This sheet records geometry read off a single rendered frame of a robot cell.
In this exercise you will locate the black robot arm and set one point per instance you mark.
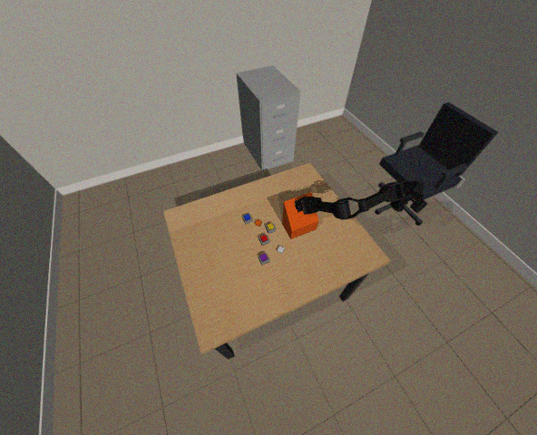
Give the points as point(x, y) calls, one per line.
point(392, 192)

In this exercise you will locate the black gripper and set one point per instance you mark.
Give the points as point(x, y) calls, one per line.
point(418, 204)

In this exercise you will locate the purple button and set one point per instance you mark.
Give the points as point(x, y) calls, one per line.
point(263, 259)

